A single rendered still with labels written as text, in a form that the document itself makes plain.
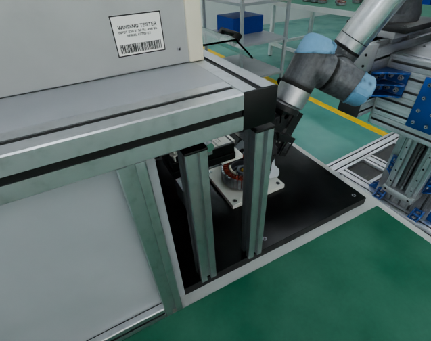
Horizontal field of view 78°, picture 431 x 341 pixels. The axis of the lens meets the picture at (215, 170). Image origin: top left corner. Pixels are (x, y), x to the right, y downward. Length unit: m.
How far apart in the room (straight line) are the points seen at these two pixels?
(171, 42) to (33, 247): 0.29
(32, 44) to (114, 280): 0.30
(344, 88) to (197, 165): 0.42
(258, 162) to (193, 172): 0.10
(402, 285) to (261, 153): 0.38
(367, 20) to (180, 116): 0.59
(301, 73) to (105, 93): 0.42
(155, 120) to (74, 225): 0.15
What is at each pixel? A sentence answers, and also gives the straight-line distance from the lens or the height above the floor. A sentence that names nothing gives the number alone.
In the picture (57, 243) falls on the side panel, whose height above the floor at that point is 0.99.
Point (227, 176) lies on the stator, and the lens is 0.65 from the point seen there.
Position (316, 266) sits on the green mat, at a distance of 0.59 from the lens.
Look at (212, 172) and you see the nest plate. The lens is 0.71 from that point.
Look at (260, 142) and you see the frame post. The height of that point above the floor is 1.03.
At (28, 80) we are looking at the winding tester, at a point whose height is 1.13.
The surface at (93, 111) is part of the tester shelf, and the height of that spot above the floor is 1.11.
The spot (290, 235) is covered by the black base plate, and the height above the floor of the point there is 0.77.
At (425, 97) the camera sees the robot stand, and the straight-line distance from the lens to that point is 1.16.
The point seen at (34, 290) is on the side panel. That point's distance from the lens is 0.40.
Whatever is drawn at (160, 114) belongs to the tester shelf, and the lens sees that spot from 0.26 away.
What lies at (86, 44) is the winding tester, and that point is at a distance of 0.37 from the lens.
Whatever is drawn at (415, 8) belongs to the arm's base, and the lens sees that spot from 1.22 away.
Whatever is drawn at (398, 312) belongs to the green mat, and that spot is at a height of 0.75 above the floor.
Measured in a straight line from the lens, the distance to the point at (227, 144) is 0.57.
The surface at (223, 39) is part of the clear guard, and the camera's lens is 0.77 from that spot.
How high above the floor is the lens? 1.23
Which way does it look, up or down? 38 degrees down
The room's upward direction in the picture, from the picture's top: 3 degrees counter-clockwise
